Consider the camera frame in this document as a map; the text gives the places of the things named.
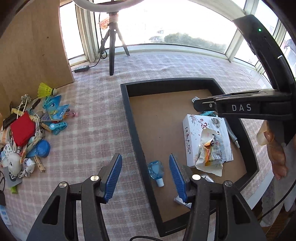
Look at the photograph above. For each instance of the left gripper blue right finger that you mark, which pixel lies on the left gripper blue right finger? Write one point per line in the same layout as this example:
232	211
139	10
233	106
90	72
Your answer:
181	175

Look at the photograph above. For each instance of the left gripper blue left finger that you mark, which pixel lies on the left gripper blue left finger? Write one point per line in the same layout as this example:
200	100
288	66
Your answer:
109	177

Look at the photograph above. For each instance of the blue round lid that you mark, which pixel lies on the blue round lid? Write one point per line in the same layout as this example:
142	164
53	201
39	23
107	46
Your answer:
42	149

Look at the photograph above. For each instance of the blue mascot pin card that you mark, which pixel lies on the blue mascot pin card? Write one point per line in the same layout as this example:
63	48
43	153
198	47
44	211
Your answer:
56	113

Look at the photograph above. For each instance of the person's right hand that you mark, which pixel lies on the person's right hand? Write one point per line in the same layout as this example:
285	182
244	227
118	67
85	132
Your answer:
274	137

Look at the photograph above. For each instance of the small blue sanitizer bottle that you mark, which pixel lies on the small blue sanitizer bottle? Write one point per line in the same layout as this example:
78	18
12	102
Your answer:
156	172

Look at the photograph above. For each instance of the crumpled snack wrapper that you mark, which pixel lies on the crumpled snack wrapper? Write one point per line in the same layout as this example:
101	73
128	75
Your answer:
211	153

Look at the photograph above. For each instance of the checkered tablecloth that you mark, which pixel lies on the checkered tablecloth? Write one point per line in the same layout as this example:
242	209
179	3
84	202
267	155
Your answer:
100	130

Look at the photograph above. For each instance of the white floral tissue box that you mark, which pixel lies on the white floral tissue box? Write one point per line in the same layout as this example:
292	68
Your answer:
201	129

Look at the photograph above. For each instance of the black tray with brown base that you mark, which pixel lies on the black tray with brown base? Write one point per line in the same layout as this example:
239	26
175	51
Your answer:
155	110

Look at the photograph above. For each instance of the pink small clip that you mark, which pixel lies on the pink small clip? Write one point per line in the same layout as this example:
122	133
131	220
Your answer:
73	114

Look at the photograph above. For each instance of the teal clothespin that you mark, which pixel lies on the teal clothespin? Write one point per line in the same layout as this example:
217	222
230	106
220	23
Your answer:
57	127

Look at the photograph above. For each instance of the wooden clothespin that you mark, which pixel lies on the wooden clothespin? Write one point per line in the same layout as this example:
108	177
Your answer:
39	164

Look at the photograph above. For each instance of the blue tissue packet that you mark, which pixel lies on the blue tissue packet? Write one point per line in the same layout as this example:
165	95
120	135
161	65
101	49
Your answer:
51	102

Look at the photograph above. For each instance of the red fabric pouch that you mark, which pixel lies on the red fabric pouch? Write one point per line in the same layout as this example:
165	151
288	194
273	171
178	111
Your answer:
22	129

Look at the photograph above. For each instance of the grey T9 pouch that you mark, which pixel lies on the grey T9 pouch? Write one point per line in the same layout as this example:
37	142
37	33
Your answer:
11	180

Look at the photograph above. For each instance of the black power strip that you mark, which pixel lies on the black power strip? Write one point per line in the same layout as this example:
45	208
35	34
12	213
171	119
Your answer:
81	69

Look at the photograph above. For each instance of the yellow plastic shuttlecock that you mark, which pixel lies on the yellow plastic shuttlecock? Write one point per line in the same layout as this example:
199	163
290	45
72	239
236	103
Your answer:
44	91

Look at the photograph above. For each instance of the grey bead massager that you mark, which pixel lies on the grey bead massager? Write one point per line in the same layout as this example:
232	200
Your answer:
26	99

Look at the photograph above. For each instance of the black wallet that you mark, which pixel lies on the black wallet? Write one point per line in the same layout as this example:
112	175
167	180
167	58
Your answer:
9	120

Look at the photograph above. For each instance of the white power strip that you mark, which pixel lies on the white power strip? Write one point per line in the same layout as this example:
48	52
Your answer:
4	215

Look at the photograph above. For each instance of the black tripod stand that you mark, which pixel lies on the black tripod stand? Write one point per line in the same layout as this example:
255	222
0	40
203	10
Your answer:
113	30

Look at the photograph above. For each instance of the wooden board panel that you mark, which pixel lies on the wooden board panel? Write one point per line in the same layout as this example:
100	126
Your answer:
32	51

